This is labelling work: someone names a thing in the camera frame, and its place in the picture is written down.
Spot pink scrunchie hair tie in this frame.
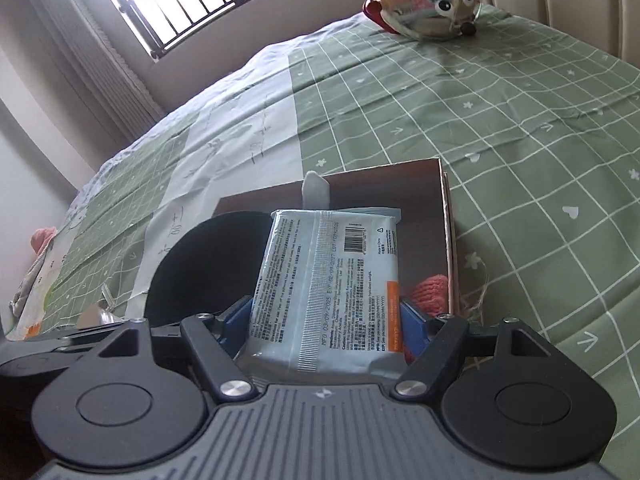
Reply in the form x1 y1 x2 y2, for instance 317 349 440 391
399 273 450 366

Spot blue wet wipes pack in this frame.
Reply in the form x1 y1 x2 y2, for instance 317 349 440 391
238 207 407 384

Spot white plastic bag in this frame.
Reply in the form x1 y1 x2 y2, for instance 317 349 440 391
9 247 51 324

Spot pink cardboard box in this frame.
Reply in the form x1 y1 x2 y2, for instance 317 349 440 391
214 159 457 312

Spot green white tablecloth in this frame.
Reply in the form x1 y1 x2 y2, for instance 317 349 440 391
1 6 639 479

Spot grey curtain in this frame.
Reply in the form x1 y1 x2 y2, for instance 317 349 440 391
29 0 165 141

